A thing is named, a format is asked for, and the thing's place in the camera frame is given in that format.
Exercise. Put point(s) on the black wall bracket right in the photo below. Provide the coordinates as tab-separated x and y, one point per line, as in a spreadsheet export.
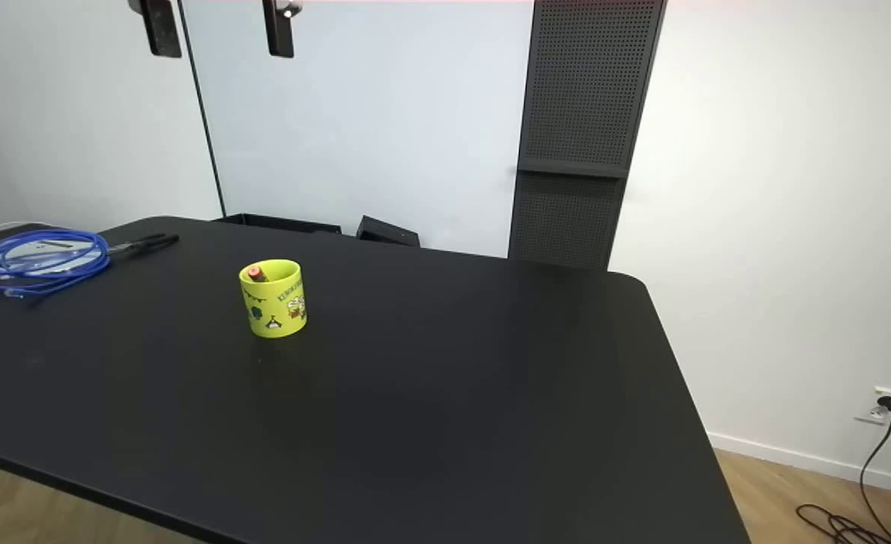
280	25

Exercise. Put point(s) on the black wall bracket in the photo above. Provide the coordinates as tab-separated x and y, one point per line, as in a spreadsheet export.
280	25
158	22

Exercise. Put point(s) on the black pen on table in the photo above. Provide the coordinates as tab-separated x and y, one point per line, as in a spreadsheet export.
142	247

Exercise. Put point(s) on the thin black vertical pole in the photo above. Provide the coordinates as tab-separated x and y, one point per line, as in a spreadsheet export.
199	108

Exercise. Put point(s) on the yellow printed mug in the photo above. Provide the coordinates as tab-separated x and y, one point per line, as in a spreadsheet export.
276	308

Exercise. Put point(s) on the black wall bracket left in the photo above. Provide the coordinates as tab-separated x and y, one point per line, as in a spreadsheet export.
158	22

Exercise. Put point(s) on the white wall power outlet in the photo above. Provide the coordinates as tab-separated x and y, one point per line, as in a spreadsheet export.
877	410

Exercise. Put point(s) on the dark grey perforated panel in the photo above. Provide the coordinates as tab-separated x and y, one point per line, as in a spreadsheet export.
591	68

